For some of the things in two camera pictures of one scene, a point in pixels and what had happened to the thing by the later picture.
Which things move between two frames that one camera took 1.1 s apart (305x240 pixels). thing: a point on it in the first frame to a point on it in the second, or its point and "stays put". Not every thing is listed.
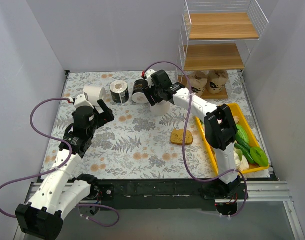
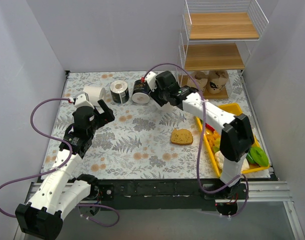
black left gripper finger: [108, 115] stays put
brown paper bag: [198, 81] stays put
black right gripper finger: [149, 95] to [156, 98]
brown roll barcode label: [217, 80] stays put
